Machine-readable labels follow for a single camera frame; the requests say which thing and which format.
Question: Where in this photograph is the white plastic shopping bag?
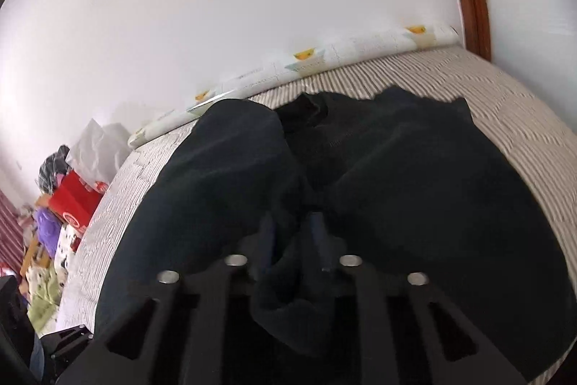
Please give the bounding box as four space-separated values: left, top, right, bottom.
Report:
65 119 131 192

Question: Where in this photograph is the red striped cloth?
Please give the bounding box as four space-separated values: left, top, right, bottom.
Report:
0 189 25 273

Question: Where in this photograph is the purple bag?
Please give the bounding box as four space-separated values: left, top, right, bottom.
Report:
35 208 61 257

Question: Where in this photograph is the black sweater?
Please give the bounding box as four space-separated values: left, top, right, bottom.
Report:
94 85 569 381

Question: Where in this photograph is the green blanket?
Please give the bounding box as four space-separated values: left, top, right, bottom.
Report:
27 263 64 332

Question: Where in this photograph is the dark plaid cloth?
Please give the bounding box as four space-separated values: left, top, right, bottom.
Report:
38 145 72 193

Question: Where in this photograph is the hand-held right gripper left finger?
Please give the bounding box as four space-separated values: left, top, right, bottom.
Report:
56 214 276 385

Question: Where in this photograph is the white spotted pillow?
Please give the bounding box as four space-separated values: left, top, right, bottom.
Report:
54 225 84 277

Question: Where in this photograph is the white duck print sheet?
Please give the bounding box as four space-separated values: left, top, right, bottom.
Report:
127 24 461 149

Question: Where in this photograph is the striped mattress cover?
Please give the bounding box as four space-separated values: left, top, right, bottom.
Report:
54 47 577 336

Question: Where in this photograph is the red paper bag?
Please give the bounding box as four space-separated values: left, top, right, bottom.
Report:
47 171 105 230

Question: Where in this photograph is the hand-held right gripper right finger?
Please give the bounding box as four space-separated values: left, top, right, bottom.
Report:
307 214 528 385

